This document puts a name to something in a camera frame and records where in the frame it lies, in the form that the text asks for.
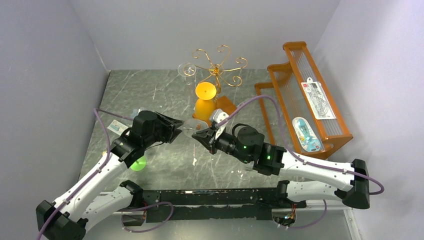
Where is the white packaged ruler set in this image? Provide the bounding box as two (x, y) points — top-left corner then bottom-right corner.
(301, 77), (336, 120)

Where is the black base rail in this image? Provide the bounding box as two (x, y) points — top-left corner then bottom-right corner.
(125, 187), (307, 223)

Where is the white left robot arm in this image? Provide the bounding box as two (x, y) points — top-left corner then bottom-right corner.
(36, 110), (184, 240)

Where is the clear wine glass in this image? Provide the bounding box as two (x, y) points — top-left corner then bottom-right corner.
(182, 118), (209, 138)
(236, 161), (254, 181)
(177, 62), (197, 85)

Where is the gold wire wine glass rack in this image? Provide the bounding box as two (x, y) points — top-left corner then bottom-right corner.
(191, 45), (248, 125)

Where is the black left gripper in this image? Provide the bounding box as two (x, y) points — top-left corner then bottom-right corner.
(144, 112), (186, 149)

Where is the yellow plastic wine glass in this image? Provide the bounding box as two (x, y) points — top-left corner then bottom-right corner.
(193, 81), (217, 121)

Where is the blue packaged item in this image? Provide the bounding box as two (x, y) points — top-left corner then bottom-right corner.
(292, 116), (322, 153)

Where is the wooden tiered display shelf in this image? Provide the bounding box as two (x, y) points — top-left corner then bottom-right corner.
(254, 41), (353, 159)

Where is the light blue tube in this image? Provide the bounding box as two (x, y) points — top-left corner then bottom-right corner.
(107, 119), (128, 135)

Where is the green plastic wine glass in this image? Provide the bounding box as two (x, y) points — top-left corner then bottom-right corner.
(130, 156), (147, 172)

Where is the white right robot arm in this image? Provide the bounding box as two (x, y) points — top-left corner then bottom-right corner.
(192, 126), (370, 210)

